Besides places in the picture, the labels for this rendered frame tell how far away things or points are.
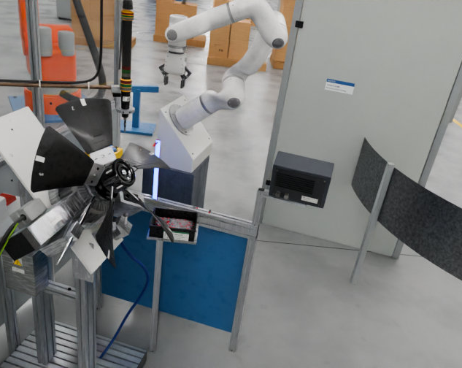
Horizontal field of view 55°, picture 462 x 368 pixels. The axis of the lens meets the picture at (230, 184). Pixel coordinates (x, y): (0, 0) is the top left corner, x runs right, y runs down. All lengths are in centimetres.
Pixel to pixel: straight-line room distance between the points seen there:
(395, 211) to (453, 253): 44
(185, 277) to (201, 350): 46
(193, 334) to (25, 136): 152
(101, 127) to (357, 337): 204
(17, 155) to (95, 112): 34
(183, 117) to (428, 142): 186
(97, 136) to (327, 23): 199
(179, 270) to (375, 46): 199
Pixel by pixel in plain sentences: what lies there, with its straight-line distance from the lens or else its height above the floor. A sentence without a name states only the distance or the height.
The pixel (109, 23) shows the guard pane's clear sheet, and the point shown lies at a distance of 312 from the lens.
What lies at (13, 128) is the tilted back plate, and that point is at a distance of 194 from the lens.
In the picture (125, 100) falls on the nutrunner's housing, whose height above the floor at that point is 148.
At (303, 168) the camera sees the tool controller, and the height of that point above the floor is 123.
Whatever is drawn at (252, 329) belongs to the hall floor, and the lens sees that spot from 290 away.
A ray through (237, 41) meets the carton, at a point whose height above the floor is 49.
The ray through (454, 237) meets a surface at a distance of 285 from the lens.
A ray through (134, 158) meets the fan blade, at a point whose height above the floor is 118.
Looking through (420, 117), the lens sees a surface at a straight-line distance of 347.
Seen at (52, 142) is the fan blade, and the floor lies 139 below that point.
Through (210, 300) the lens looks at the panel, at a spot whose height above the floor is 31.
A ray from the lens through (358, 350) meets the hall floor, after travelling 301.
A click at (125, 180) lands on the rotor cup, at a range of 178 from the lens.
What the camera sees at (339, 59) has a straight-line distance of 336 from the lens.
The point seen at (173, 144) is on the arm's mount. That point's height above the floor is 107.
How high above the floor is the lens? 202
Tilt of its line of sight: 27 degrees down
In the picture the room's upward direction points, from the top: 8 degrees clockwise
